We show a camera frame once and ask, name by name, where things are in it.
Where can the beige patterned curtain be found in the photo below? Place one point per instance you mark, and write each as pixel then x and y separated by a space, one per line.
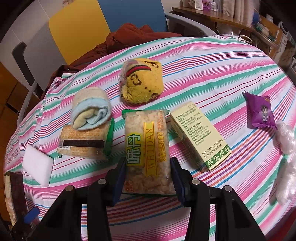
pixel 242 11

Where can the wooden desk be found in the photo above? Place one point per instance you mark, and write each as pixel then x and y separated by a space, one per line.
pixel 219 19

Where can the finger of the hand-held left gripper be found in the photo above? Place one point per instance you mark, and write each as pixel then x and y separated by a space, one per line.
pixel 32 214

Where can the white box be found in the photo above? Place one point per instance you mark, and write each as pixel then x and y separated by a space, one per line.
pixel 192 4

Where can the cream medicine box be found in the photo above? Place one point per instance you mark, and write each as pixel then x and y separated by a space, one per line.
pixel 198 134

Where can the clear plastic bag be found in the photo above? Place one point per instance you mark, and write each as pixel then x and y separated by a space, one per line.
pixel 286 185
pixel 285 139

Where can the purple box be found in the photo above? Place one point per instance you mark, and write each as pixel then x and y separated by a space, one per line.
pixel 207 4

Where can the gold tin box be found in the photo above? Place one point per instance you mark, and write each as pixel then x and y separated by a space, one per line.
pixel 16 194

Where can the pink green striped tablecloth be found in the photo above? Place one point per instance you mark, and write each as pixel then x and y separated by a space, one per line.
pixel 208 69

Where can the cream sock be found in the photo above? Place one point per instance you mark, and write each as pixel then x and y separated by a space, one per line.
pixel 90 109

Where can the green-edged cracker packet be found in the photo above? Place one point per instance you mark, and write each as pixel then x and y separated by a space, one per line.
pixel 81 143

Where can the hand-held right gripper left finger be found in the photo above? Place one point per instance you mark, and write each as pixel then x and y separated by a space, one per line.
pixel 119 183

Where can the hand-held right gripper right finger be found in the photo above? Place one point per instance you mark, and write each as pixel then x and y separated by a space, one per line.
pixel 178 183

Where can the white sponge block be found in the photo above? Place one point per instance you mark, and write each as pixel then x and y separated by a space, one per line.
pixel 38 164

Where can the purple snack packet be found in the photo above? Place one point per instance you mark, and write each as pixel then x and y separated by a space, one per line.
pixel 261 111

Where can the wooden wardrobe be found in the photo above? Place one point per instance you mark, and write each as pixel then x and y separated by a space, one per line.
pixel 9 92

